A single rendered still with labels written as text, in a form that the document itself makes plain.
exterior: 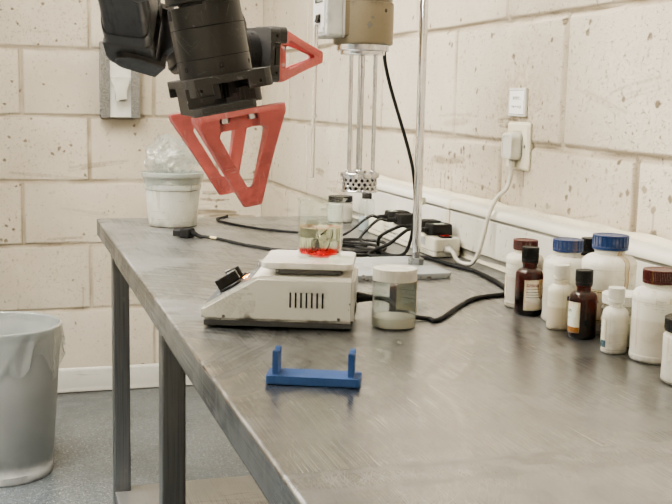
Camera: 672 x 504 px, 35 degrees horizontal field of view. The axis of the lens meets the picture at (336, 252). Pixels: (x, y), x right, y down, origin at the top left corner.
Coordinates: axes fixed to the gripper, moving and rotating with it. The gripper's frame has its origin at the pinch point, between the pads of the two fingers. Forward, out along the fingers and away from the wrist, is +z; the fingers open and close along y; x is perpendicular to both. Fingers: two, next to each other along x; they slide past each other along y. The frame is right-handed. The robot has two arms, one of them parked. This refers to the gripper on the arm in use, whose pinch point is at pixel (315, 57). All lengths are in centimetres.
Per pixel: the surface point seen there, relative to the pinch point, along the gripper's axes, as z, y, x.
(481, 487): -18, -61, 34
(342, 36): 22.8, 32.0, -4.2
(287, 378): -17.5, -27.6, 33.8
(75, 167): 39, 238, 37
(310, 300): -2.7, -5.5, 31.1
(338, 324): 0.6, -7.3, 34.1
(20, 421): -2, 152, 96
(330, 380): -13.8, -30.3, 33.7
